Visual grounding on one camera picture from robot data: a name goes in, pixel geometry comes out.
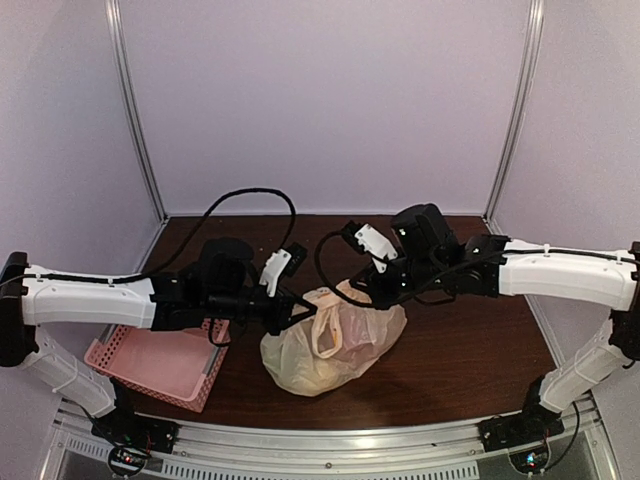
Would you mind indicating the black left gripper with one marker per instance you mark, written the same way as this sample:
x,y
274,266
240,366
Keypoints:
x,y
281,317

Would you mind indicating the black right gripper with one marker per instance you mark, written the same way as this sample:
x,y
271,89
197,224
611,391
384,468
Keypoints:
x,y
372,284

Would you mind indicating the beige plastic bag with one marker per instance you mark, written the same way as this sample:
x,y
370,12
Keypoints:
x,y
336,345

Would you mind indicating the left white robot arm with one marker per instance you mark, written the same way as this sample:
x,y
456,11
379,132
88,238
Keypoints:
x,y
222,284

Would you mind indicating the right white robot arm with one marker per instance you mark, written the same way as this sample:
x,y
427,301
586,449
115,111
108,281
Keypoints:
x,y
427,256

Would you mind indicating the pink perforated plastic basket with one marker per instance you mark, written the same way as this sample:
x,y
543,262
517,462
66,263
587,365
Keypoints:
x,y
178,367

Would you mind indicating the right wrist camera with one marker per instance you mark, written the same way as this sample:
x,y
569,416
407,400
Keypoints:
x,y
365,239

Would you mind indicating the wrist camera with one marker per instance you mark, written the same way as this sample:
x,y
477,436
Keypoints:
x,y
283,262
365,239

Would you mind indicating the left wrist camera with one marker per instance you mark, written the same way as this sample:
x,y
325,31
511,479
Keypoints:
x,y
283,262

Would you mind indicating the front aluminium rail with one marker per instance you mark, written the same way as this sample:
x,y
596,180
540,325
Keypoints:
x,y
451,450

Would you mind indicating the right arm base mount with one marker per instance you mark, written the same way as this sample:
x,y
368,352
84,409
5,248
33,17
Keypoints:
x,y
525,434

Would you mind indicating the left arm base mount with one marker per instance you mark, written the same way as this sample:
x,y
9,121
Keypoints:
x,y
133,437

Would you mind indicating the right aluminium frame post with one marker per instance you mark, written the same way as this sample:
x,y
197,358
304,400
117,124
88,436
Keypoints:
x,y
525,79

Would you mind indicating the aluminium frame post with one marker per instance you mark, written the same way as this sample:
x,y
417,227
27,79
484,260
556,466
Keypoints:
x,y
116,30
525,79

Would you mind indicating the left aluminium frame post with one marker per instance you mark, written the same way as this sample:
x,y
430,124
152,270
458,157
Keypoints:
x,y
116,30

